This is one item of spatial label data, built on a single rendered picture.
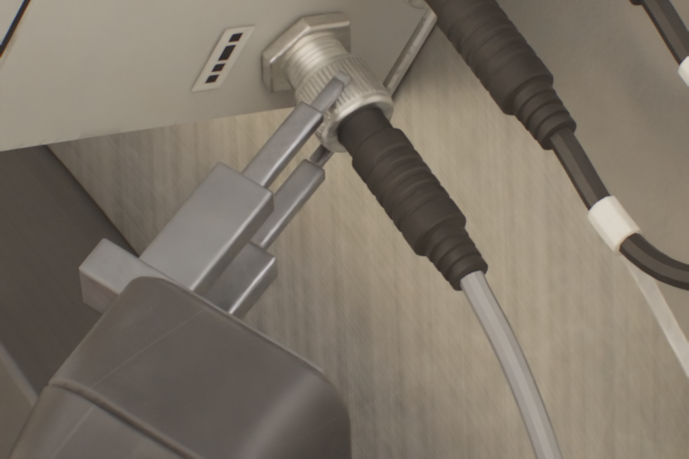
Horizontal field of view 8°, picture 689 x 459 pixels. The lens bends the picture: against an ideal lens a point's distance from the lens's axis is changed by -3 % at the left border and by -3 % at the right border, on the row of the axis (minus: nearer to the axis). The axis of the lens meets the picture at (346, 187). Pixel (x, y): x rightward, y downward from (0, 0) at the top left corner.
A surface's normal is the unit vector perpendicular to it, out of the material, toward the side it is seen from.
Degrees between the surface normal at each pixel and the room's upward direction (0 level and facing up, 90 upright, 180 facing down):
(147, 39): 132
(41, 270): 39
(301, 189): 50
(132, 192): 90
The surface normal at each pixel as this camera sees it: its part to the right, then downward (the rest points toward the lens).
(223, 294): -0.02, -0.54
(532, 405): -0.07, -0.22
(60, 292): 0.37, -0.73
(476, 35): -0.47, -0.22
